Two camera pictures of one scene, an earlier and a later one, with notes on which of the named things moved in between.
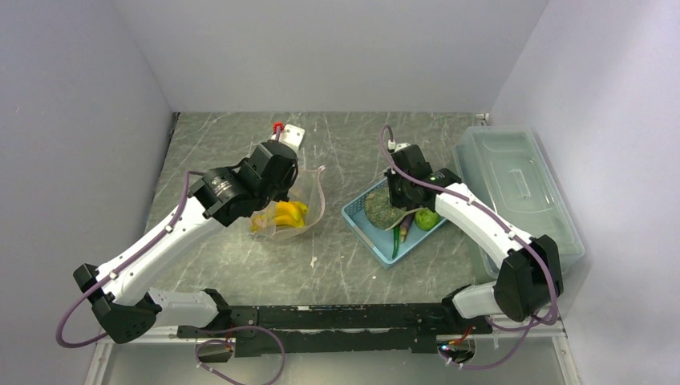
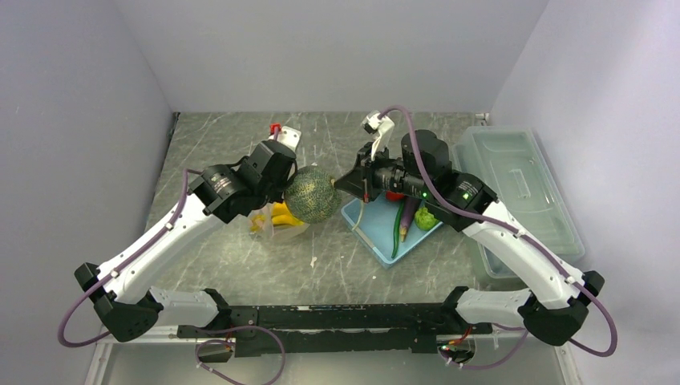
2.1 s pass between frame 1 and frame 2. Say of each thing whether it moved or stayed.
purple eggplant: stayed
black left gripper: stayed
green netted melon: moved
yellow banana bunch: stayed
